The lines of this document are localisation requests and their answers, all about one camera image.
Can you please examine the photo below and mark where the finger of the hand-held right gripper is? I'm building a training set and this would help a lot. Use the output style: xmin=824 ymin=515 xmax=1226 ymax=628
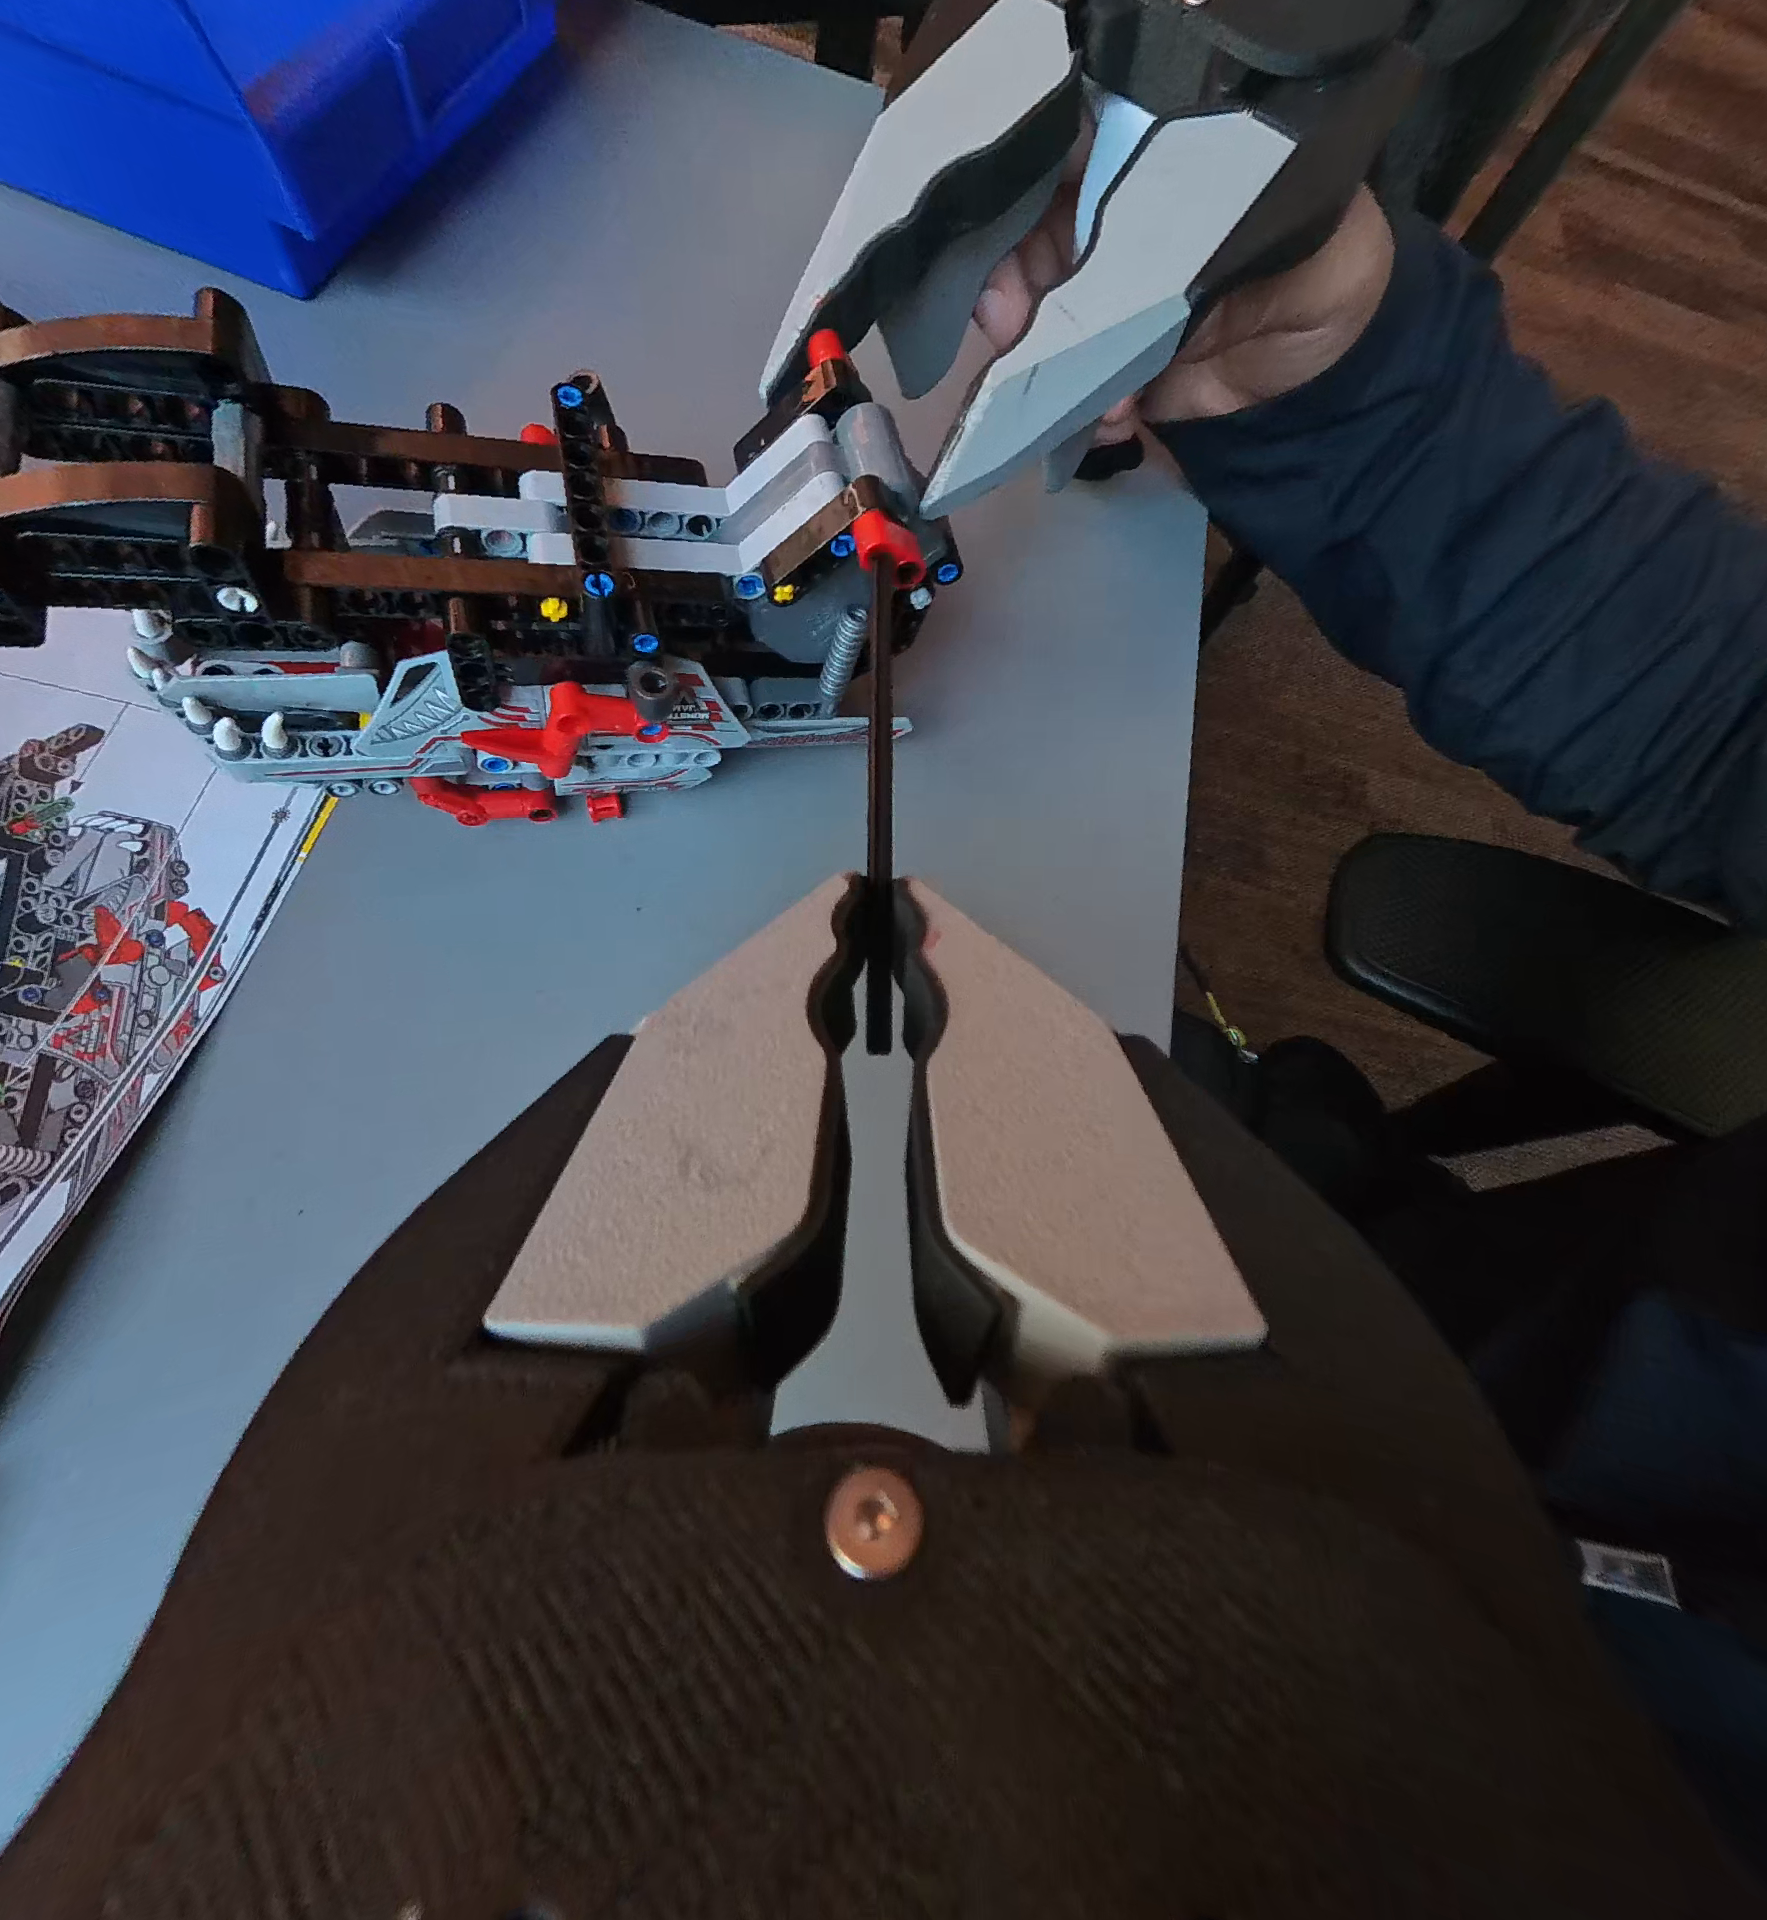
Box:
xmin=915 ymin=93 xmax=1304 ymax=522
xmin=758 ymin=0 xmax=1091 ymax=408

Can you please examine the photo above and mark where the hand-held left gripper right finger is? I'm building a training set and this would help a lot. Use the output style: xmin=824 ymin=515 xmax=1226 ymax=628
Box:
xmin=901 ymin=877 xmax=1271 ymax=1409

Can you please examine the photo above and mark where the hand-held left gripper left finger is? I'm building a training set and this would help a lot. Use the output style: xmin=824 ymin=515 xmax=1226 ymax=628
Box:
xmin=482 ymin=874 xmax=866 ymax=1394

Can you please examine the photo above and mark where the black lego axle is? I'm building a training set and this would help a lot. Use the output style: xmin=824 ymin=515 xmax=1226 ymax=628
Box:
xmin=859 ymin=562 xmax=900 ymax=1055

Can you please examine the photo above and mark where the black grey lego truck model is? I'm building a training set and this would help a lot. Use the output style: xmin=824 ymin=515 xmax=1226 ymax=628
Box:
xmin=0 ymin=255 xmax=967 ymax=826

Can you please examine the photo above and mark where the person's right forearm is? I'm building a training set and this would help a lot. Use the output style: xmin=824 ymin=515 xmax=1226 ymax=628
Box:
xmin=1152 ymin=209 xmax=1767 ymax=950

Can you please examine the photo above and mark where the person's right hand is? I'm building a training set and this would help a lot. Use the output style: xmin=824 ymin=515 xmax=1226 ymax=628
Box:
xmin=973 ymin=187 xmax=1403 ymax=448

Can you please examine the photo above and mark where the black office chair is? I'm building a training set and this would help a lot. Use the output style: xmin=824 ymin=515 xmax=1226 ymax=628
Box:
xmin=1325 ymin=833 xmax=1767 ymax=1142

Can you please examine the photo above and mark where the open instruction booklet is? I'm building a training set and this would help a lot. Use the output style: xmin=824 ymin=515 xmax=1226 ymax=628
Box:
xmin=0 ymin=606 xmax=337 ymax=1478

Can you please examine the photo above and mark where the blue plastic bin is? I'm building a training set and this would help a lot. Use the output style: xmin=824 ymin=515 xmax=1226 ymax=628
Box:
xmin=0 ymin=0 xmax=561 ymax=298

